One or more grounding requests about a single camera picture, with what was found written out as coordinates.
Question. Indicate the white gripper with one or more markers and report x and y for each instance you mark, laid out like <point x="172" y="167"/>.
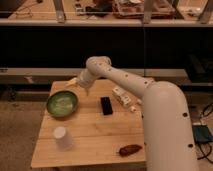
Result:
<point x="85" y="80"/>

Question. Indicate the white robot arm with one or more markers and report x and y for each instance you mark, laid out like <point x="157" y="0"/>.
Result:
<point x="168" y="135"/>

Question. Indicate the green ceramic bowl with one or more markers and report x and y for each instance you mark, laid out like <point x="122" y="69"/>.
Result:
<point x="62" y="104"/>

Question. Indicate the black rectangular phone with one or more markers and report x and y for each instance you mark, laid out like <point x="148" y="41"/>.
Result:
<point x="106" y="106"/>

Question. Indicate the wooden table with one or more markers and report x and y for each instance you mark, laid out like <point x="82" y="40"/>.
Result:
<point x="96" y="137"/>

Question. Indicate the white upside-down cup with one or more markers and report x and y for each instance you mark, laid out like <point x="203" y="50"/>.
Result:
<point x="62" y="138"/>

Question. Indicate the white rectangular block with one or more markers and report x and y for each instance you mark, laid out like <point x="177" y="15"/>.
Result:
<point x="139" y="101"/>

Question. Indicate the blue box on floor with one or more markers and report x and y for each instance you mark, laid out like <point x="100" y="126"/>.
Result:
<point x="202" y="134"/>

